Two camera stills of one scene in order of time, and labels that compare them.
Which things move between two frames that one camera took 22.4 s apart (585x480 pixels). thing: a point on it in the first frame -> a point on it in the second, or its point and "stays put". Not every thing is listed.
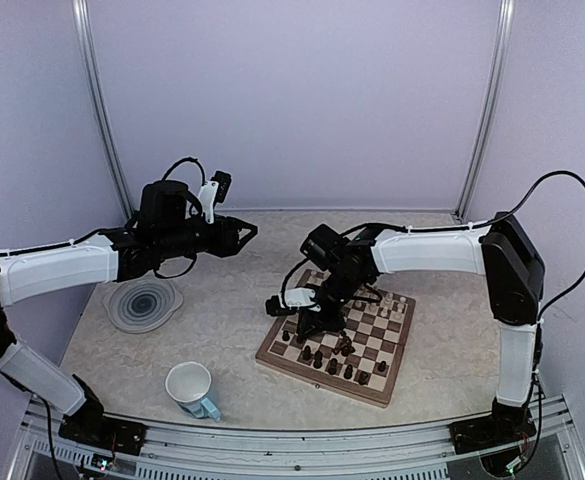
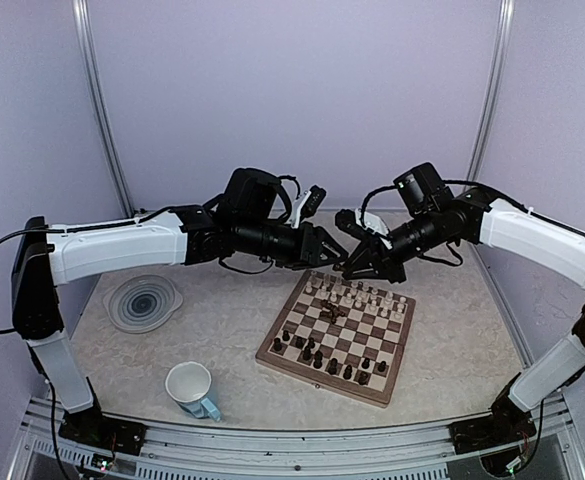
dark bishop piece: (333, 366) stays put
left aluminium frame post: (95, 86) stays put
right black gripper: (308, 320) -> (368, 254)
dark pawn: (318, 359) stays put
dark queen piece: (348, 374) stays put
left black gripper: (226, 240) -> (310, 247)
